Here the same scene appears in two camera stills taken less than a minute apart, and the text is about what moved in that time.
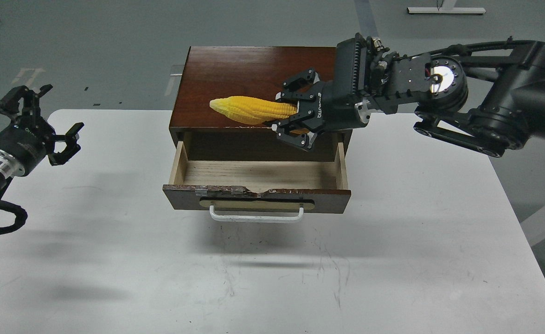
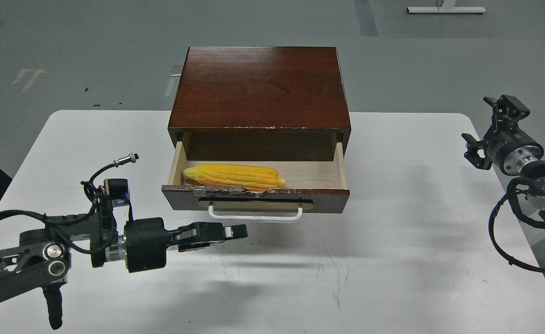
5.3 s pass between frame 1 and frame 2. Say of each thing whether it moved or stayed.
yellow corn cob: moved
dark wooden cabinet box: stayed
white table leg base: stayed
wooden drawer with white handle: stayed
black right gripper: moved
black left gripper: moved
